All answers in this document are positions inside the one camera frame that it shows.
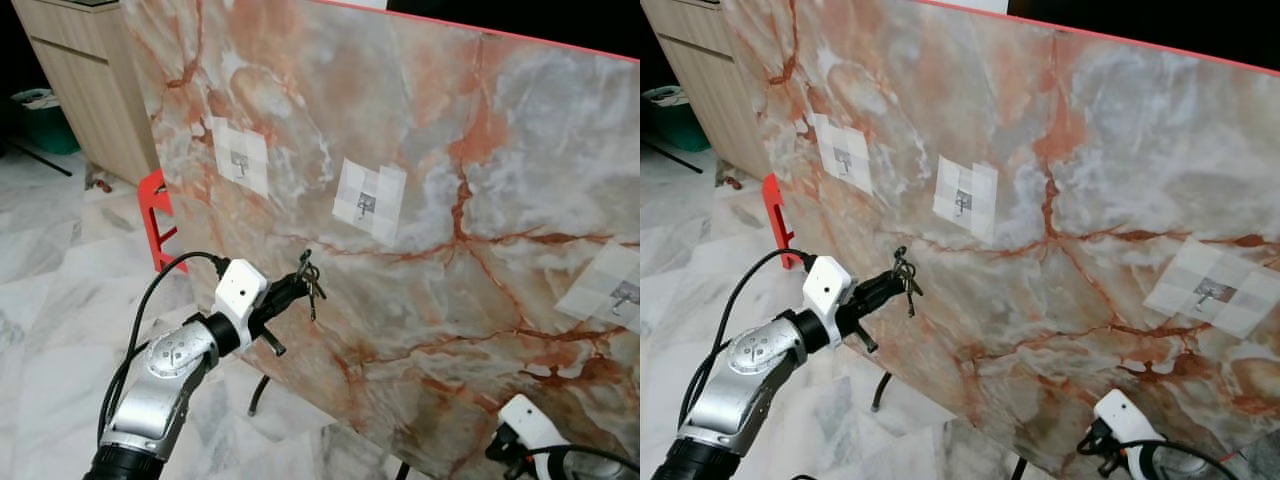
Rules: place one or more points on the red plastic stool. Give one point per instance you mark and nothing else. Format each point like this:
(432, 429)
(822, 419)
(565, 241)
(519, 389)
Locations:
(772, 210)
(148, 210)

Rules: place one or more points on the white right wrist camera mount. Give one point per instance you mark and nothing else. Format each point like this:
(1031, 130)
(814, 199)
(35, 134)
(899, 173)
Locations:
(530, 420)
(1125, 415)

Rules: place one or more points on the black metal board leg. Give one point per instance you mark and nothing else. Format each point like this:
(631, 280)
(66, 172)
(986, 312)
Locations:
(1017, 470)
(402, 472)
(258, 392)
(880, 390)

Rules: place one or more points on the dark metal key bunch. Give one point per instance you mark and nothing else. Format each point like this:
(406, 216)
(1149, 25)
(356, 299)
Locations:
(317, 290)
(910, 288)

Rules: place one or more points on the green plastic bin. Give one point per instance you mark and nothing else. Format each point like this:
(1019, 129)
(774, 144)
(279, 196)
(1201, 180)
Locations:
(50, 125)
(680, 122)

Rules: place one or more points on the light wooden cabinet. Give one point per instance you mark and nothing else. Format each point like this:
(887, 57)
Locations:
(90, 90)
(710, 90)

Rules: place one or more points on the small red dumbbell toy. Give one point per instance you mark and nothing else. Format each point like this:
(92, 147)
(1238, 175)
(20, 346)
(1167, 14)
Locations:
(729, 181)
(99, 184)

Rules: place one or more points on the black metal stand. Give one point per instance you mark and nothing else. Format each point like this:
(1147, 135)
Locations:
(40, 159)
(670, 154)

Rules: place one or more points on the marble pattern board red edge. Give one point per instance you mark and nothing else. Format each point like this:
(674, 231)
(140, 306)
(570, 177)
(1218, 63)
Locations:
(1080, 330)
(480, 330)

